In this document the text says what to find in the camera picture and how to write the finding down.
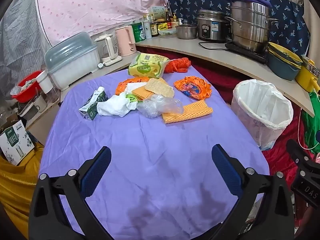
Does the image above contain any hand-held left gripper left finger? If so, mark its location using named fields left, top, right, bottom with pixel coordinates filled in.
left=29, top=146, right=112, bottom=240

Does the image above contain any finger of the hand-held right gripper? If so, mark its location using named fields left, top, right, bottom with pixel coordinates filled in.
left=286, top=139, right=320, bottom=178

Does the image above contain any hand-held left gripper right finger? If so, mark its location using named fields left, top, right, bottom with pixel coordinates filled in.
left=211, top=144, right=294, bottom=240

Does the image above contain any white lined waste bin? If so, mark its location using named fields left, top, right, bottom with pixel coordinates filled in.
left=230, top=79, right=294, bottom=151

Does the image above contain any green white milk carton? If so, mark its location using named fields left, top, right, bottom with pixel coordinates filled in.
left=79, top=86, right=108, bottom=120

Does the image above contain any white tissue paper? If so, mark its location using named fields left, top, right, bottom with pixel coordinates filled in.
left=97, top=94, right=137, bottom=117

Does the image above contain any long orange foam net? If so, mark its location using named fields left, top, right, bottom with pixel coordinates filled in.
left=162, top=99, right=214, bottom=124

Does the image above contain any white paper towel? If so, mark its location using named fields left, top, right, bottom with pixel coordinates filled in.
left=124, top=82, right=137, bottom=95

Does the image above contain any short orange foam net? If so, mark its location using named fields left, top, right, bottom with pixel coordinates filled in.
left=132, top=77, right=169, bottom=101

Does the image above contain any clear plastic bag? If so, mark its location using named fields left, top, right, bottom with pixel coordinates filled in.
left=136, top=94, right=185, bottom=118

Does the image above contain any orange blue snack wrapper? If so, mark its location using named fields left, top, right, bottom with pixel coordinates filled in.
left=174, top=76, right=212, bottom=100

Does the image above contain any beige loofah pad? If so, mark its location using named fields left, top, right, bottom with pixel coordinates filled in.
left=144, top=78, right=175, bottom=98

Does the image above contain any green yellow snack bag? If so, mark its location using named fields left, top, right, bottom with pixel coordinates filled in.
left=128, top=53, right=170, bottom=78

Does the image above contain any red orange plastic bag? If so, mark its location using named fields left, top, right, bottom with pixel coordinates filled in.
left=165, top=57, right=192, bottom=73

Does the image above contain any purple tablecloth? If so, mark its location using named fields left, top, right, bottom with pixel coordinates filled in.
left=39, top=66, right=270, bottom=240

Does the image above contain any yellow pot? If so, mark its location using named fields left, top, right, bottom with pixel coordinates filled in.
left=295, top=56, right=320, bottom=93

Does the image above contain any blue basins yellow rim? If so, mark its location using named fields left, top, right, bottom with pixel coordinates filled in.
left=266, top=42, right=303, bottom=81

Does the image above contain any yellow cloth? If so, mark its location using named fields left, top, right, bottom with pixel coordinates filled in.
left=0, top=142, right=45, bottom=240

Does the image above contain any white covered dish rack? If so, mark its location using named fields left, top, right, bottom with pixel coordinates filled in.
left=45, top=32, right=98, bottom=90

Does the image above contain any red basin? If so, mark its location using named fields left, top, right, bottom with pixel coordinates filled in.
left=10, top=71, right=42, bottom=103

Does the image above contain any black induction cooker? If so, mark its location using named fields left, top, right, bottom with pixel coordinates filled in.
left=224, top=41, right=269, bottom=64

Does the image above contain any white glass kettle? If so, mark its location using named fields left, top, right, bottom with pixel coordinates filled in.
left=94, top=34, right=123, bottom=67

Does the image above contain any pink electric kettle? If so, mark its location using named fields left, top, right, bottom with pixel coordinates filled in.
left=115, top=25, right=137, bottom=57

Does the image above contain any large steel steamer pot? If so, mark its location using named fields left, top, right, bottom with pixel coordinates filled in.
left=225, top=1, right=279, bottom=53

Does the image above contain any green can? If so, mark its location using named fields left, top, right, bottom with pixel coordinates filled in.
left=128, top=22, right=145, bottom=43

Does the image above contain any steel rice cooker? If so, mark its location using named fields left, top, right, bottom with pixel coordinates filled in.
left=196, top=9, right=230, bottom=42

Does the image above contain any small steel pot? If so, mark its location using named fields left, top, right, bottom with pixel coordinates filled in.
left=175, top=23, right=198, bottom=40

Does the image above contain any pale blue bottle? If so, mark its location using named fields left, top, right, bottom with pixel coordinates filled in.
left=143, top=20, right=152, bottom=40

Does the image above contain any grey patterned plastic sheet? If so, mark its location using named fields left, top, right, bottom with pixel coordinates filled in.
left=0, top=0, right=50, bottom=85

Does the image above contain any dark bottle white label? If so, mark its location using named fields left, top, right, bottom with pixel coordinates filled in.
left=149, top=15, right=159, bottom=37

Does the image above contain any clear food container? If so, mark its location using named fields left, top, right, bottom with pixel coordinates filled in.
left=158, top=29, right=177, bottom=38

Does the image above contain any pink dotted cloth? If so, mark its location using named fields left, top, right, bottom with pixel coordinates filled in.
left=35, top=0, right=173, bottom=40

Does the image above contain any dark bottle red label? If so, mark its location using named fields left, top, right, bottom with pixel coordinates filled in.
left=164, top=9, right=172, bottom=29

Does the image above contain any white green carton box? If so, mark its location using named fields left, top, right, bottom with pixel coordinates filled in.
left=147, top=5, right=167, bottom=20

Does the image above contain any blue printed cloth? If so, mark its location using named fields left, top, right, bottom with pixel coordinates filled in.
left=166, top=0, right=310, bottom=63

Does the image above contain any black power cable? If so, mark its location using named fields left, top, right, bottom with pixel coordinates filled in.
left=199, top=41, right=227, bottom=51

